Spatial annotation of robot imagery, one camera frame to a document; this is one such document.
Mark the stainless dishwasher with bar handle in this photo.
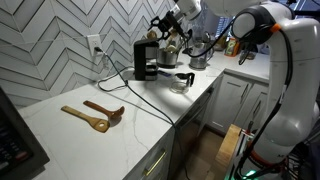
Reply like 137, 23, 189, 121
168, 86, 216, 180

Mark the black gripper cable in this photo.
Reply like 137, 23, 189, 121
181, 20, 234, 58

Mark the gold drawer handle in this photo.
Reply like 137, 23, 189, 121
143, 150, 168, 177

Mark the pale wooden utensil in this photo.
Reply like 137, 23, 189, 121
165, 44, 178, 54

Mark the slotted wooden spatula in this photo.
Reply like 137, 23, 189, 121
60, 105, 111, 134

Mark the orange labelled container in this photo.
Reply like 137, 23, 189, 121
224, 36, 241, 58

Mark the blue small packet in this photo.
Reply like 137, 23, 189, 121
157, 69, 173, 78

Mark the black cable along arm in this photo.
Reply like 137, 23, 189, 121
233, 29, 294, 180

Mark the grey drawer front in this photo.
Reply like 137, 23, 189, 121
123, 128, 177, 180

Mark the black coffee maker lid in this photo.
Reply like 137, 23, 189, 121
133, 38, 160, 46

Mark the black coffee maker cord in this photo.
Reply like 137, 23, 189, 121
96, 66, 136, 93

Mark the wooden board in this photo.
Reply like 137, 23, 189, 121
215, 124, 242, 165

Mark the round wooden spoon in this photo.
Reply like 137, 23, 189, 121
146, 29, 159, 42

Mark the dark wooden spoon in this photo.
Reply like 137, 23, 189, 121
82, 100, 126, 121

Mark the black power cord with plug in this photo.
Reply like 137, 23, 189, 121
94, 46, 191, 180

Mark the black microwave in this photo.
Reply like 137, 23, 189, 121
0, 87, 51, 180

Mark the grey cabinet door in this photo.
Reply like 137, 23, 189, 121
233, 82, 269, 133
207, 73, 252, 135

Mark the glass kettle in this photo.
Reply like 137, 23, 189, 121
188, 41, 214, 70

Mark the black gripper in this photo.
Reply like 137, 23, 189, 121
149, 10, 188, 40

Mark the glass carafe black handle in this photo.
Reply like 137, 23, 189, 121
169, 72, 196, 95

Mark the metal utensil pot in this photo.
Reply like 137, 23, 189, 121
156, 47, 179, 69

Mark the black coffee maker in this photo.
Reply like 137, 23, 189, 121
133, 39, 160, 82

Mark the white wall outlet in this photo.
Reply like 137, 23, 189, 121
86, 34, 103, 57

